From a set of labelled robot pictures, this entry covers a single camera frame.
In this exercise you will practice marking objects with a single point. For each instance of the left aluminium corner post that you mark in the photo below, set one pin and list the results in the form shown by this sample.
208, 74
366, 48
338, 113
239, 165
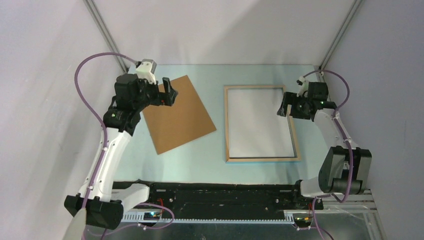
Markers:
101, 25

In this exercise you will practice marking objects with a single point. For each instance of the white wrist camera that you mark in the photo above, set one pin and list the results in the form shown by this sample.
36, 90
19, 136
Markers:
145, 70
303, 86

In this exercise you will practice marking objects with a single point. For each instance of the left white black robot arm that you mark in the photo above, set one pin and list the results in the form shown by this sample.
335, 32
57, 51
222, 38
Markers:
95, 198

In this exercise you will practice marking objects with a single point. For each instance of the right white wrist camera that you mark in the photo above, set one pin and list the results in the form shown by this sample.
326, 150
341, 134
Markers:
303, 86

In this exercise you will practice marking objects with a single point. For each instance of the colourful printed photo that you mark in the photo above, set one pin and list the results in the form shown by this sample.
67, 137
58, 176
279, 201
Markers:
258, 122

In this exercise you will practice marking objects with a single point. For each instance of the wooden picture frame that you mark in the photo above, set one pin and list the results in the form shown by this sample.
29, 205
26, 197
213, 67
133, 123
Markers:
227, 132

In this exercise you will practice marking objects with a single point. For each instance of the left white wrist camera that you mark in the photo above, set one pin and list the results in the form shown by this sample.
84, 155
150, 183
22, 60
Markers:
145, 70

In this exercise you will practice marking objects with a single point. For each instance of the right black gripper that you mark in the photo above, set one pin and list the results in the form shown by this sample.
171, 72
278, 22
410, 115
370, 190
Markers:
291, 98

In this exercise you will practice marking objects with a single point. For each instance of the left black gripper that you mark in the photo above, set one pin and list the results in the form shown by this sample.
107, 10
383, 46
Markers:
167, 98

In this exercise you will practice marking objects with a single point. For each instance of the aluminium rail front frame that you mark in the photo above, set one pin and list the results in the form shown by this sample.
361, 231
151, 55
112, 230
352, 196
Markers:
158, 213

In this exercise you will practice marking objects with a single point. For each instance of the brown cardboard backing board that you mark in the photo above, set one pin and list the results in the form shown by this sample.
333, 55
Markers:
185, 121

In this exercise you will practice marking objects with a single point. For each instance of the right aluminium corner post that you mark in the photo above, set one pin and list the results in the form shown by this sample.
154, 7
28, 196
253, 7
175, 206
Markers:
341, 32

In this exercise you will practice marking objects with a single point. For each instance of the aluminium corner post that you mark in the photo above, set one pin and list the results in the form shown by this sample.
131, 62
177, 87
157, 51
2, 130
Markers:
101, 25
341, 32

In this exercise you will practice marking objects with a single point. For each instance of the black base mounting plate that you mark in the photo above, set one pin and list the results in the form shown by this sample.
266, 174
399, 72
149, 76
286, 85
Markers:
228, 202

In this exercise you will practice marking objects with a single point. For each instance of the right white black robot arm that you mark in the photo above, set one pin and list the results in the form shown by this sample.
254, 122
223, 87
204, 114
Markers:
346, 167

